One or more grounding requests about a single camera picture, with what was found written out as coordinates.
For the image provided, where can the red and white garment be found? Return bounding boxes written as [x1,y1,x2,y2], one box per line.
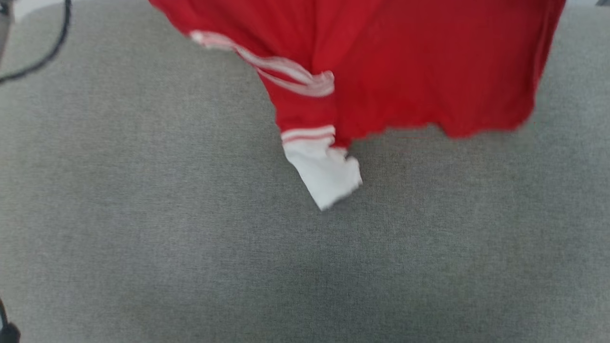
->
[149,0,568,212]

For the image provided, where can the grey fabric sofa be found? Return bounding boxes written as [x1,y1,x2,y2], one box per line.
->
[0,0,610,343]

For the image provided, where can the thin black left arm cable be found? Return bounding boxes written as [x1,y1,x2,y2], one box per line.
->
[0,0,72,85]

